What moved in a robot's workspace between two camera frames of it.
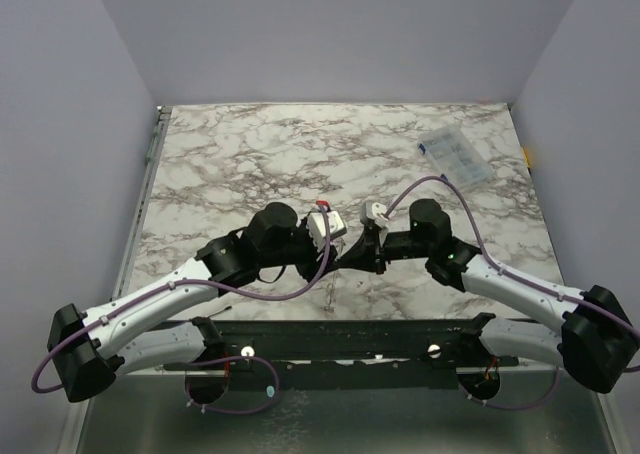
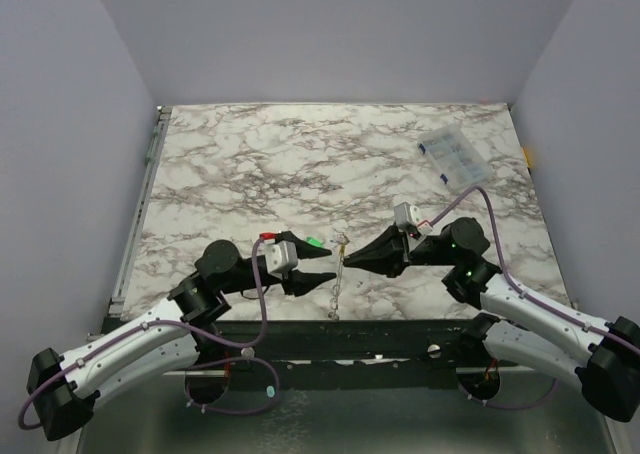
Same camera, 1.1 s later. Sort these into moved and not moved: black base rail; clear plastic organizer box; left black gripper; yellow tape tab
Moved: left black gripper
Not moved: clear plastic organizer box; black base rail; yellow tape tab
